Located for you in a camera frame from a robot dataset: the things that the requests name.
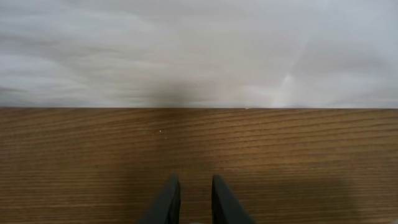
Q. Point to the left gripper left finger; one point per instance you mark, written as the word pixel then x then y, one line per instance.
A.
pixel 168 205

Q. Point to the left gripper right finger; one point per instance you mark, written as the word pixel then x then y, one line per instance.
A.
pixel 225 207

